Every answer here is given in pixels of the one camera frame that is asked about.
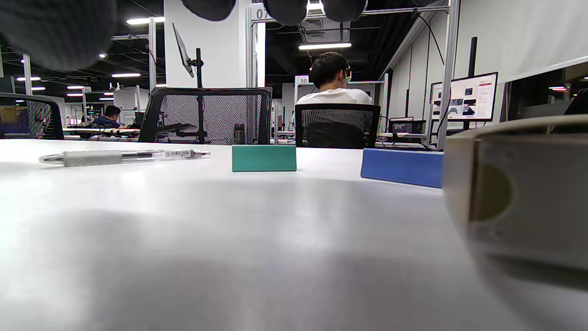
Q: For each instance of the person's right hand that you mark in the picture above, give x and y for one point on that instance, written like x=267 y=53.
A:
x=55 y=32

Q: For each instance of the clear grey-grip gel pen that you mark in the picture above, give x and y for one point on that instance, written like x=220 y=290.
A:
x=92 y=157

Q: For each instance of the green binder clip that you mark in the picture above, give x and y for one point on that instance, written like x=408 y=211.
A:
x=264 y=158

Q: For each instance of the blue binder clip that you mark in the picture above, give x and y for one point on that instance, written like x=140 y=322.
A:
x=402 y=168

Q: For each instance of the kraft pull-out pencil case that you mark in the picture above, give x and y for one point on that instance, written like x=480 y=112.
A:
x=528 y=197

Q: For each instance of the tilted monitor on arm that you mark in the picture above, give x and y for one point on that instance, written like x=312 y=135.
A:
x=183 y=50

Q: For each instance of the black mesh armchair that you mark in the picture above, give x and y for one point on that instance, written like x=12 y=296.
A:
x=206 y=115

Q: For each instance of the black mesh swivel chair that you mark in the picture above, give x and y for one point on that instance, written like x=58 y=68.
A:
x=337 y=126

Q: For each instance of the black desktop monitor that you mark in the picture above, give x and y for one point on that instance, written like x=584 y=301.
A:
x=468 y=96

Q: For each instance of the aluminium frame post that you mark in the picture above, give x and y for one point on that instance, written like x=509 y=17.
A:
x=448 y=69

